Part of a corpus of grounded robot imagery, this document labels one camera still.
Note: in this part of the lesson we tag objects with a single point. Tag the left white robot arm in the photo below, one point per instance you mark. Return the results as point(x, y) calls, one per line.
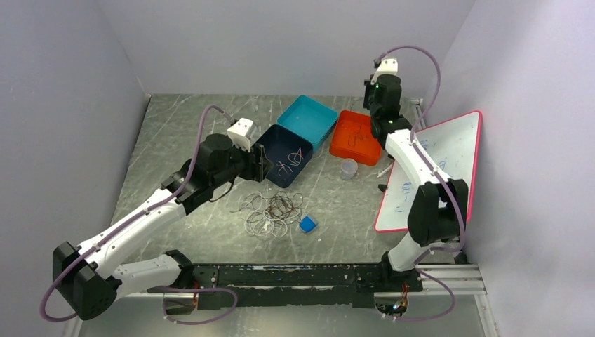
point(91, 276)

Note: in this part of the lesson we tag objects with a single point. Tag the pink framed whiteboard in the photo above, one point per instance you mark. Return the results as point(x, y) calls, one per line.
point(453, 145)

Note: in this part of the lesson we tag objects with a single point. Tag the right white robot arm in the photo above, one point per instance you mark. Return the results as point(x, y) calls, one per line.
point(436, 215)

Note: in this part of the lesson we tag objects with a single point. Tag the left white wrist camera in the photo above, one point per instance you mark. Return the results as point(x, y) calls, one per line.
point(241, 134)

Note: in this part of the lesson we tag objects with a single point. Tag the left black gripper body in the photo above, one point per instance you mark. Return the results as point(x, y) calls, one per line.
point(241, 164)

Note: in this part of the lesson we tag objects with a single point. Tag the clear paperclip jar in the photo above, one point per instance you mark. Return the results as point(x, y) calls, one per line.
point(349, 168)

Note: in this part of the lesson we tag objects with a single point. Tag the blue grey block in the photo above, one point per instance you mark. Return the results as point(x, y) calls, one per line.
point(307, 224)

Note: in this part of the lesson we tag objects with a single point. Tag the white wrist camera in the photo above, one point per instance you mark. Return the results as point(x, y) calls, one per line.
point(241, 134)
point(387, 65)

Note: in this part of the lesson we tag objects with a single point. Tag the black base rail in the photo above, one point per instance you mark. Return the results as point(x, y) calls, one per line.
point(249, 285)

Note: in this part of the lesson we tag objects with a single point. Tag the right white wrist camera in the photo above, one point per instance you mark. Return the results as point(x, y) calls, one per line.
point(387, 65)

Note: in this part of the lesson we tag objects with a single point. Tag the navy blue box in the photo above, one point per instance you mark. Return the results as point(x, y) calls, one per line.
point(288, 152)

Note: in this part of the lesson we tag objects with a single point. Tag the orange box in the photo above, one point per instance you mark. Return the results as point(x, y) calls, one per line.
point(352, 138)

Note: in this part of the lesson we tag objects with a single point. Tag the teal box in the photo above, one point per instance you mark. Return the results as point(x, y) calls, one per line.
point(309, 119)

